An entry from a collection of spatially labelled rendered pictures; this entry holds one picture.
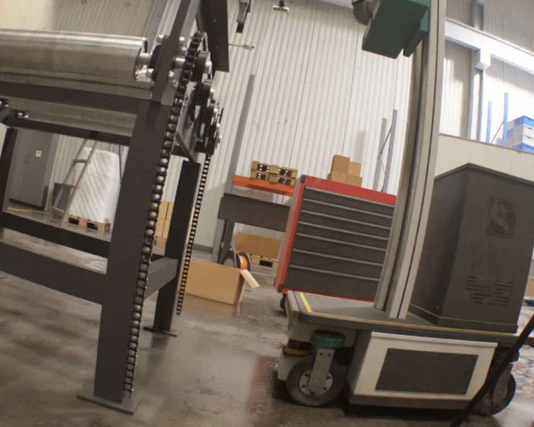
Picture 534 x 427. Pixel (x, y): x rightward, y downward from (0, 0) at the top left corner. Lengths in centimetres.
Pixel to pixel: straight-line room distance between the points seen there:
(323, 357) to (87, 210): 859
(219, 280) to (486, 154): 345
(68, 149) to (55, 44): 1118
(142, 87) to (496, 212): 115
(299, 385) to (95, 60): 110
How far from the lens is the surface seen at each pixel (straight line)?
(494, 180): 184
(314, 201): 398
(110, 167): 1011
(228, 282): 414
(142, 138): 134
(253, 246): 1123
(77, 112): 234
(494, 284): 184
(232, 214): 694
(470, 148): 638
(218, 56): 239
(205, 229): 1196
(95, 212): 1007
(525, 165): 638
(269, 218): 697
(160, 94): 134
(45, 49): 147
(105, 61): 141
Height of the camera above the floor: 50
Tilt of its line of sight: 3 degrees up
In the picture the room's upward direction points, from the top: 12 degrees clockwise
